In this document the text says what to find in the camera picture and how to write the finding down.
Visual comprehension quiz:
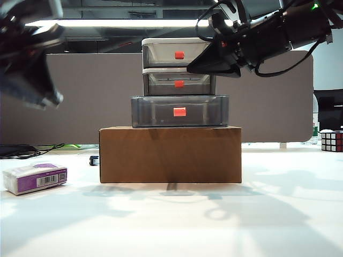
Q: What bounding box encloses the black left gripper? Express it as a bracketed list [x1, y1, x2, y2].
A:
[0, 0, 65, 111]

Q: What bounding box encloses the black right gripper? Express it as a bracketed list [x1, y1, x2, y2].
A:
[187, 10, 293, 78]

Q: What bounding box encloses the transparent grey lowest drawer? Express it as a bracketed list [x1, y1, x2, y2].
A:
[130, 95, 230, 128]

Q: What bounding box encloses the transparent drawer under cabinet lid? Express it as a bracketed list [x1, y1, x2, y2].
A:
[143, 42, 212, 67]

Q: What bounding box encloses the purple white napkin pack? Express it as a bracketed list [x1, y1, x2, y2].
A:
[2, 163, 68, 196]

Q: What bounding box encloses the grey desk partition panel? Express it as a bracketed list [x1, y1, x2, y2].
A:
[0, 50, 314, 147]

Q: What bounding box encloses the ceiling light strip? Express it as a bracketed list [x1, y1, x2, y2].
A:
[24, 19, 215, 30]

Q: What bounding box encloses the brown cardboard box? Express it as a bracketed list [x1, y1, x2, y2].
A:
[98, 125, 243, 184]

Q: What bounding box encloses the clear plastic bottle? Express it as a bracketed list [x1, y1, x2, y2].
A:
[312, 122, 322, 145]

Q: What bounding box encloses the rubik's cube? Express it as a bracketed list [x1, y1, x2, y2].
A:
[320, 130, 343, 153]

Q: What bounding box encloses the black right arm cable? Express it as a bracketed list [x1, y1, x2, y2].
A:
[253, 34, 326, 78]

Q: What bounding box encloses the white drawer cabinet frame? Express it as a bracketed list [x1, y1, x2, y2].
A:
[141, 37, 217, 97]

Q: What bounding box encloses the black cable bundle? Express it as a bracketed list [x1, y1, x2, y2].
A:
[0, 143, 66, 159]

